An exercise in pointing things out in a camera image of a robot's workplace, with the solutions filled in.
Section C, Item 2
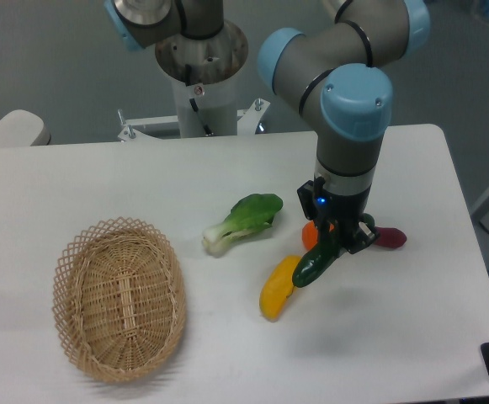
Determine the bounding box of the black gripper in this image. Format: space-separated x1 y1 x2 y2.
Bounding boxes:
297 177 380 254

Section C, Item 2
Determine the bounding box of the green cucumber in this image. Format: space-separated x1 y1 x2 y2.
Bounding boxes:
292 213 377 289

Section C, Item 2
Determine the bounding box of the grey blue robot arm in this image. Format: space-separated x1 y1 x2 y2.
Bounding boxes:
104 1 430 253

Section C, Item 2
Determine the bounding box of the orange tangerine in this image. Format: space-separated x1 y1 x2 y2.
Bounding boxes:
301 221 318 251

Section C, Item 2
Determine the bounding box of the purple sweet potato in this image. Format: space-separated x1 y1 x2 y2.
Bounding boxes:
374 227 407 249

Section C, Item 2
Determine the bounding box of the green bok choy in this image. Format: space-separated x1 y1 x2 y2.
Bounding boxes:
202 194 284 256

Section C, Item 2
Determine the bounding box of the woven wicker basket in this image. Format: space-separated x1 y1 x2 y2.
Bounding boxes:
52 217 187 383

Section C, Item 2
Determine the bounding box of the white chair armrest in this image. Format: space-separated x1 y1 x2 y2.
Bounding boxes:
0 109 51 149

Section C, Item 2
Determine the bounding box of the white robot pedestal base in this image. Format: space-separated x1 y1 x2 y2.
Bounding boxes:
118 20 270 141

